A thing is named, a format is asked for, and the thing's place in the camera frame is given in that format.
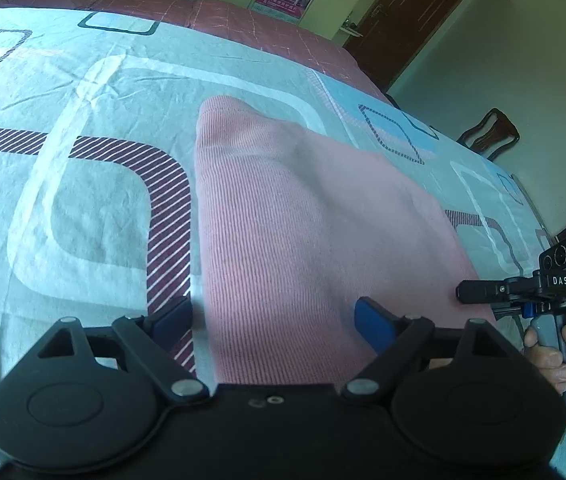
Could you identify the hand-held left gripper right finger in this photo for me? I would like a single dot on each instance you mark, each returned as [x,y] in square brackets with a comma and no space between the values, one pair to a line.
[370,322]

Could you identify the pink sweater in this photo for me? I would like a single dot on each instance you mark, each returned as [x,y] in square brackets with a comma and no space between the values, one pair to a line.
[313,240]

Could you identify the dark brown wooden door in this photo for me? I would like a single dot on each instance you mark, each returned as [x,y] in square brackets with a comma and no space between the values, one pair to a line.
[408,25]

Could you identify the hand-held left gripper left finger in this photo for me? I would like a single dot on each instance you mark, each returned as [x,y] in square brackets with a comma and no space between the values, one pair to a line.
[175,320]

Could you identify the dark wooden chair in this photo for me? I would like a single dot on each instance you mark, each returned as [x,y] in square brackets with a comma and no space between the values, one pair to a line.
[490,132]

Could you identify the cream corner shelves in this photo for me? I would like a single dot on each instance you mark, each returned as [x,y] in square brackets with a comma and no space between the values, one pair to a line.
[363,10]

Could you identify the patterned light blue bed sheet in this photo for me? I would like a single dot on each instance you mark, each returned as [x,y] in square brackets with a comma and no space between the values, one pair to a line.
[63,160]

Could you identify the pink checked bed sheet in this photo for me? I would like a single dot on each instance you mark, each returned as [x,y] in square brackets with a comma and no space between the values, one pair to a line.
[243,25]

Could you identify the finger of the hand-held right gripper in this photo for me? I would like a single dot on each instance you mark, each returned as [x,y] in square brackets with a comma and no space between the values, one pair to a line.
[483,292]

